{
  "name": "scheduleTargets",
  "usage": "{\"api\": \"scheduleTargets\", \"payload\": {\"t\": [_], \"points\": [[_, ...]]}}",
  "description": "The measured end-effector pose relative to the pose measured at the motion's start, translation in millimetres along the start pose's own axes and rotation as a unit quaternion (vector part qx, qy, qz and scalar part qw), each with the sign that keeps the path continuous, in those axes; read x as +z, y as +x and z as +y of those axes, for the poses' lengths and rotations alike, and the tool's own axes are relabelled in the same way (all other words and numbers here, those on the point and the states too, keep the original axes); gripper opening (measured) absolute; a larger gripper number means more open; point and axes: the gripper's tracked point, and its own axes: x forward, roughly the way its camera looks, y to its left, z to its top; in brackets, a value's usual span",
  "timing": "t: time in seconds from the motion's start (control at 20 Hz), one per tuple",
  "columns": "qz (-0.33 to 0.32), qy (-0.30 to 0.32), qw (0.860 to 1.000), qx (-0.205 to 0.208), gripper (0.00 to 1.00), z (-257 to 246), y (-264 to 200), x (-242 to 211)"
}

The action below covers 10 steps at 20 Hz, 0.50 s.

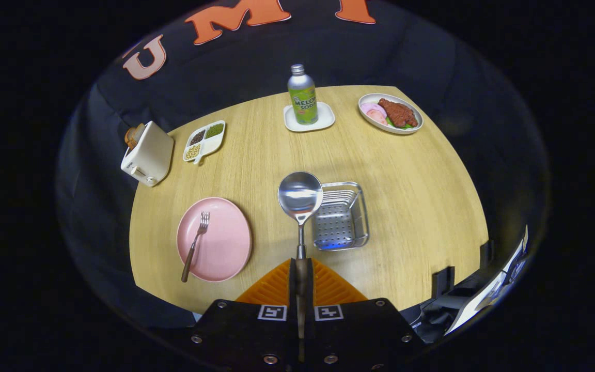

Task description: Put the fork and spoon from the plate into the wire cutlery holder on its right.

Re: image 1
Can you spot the pile of green beans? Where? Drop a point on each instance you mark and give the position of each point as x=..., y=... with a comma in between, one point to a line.
x=214, y=130

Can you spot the pink round plate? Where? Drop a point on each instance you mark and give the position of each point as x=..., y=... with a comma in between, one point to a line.
x=225, y=248

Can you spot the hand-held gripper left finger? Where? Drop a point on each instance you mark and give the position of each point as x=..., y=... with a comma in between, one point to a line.
x=246, y=330

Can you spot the red brown meat piece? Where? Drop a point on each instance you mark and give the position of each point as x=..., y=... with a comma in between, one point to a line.
x=398, y=112

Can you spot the pile of dark beans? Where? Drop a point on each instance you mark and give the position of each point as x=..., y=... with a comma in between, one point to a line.
x=197, y=137

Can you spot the green label soda bottle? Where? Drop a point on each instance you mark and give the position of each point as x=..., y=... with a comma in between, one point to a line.
x=303, y=101

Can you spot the white square coaster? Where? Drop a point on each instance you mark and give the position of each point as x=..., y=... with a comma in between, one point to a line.
x=326, y=116

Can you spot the dark brown bread slice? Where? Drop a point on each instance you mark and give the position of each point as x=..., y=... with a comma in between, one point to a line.
x=131, y=137

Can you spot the white oval food plate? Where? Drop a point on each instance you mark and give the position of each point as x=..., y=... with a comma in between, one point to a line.
x=416, y=124

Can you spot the white divided dish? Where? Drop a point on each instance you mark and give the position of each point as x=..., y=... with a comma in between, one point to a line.
x=213, y=144

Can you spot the cream white toaster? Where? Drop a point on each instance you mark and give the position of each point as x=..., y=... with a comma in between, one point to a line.
x=150, y=155

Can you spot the pink ham slices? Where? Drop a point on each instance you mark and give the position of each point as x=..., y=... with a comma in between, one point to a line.
x=374, y=111

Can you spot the green vegetable garnish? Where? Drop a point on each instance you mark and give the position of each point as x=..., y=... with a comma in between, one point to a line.
x=403, y=125

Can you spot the pile of yellow beans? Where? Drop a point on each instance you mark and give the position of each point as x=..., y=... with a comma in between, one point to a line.
x=192, y=152

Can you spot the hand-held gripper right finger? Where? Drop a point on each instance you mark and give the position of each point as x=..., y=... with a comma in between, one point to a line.
x=359, y=330

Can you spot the light brown bread slice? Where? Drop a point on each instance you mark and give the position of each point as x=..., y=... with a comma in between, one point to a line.
x=139, y=129

